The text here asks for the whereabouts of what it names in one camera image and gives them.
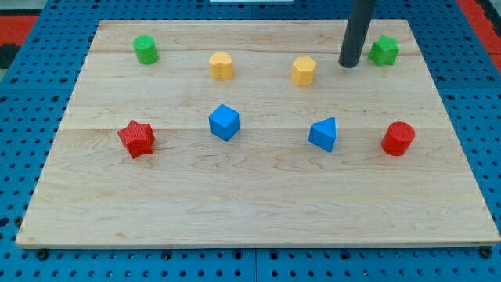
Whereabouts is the green star block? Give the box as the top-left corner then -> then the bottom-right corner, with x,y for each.
369,35 -> 399,67

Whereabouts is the blue triangle block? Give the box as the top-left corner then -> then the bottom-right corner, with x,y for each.
308,117 -> 337,153

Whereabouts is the red star block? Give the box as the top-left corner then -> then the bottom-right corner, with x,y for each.
117,120 -> 156,159

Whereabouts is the yellow hexagon block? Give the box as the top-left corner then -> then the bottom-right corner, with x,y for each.
291,56 -> 317,86

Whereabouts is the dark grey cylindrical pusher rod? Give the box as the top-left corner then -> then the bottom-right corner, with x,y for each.
338,0 -> 377,68

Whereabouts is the green cylinder block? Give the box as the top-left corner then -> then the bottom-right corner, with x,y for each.
132,34 -> 159,65

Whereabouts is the blue cube block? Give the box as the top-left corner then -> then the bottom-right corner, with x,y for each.
208,104 -> 240,141

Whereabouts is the light wooden board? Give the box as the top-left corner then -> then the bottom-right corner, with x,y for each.
16,20 -> 500,249

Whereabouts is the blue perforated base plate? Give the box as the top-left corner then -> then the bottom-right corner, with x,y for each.
1,0 -> 500,281

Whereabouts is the red cylinder block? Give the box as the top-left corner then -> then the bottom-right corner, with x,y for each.
381,121 -> 416,156

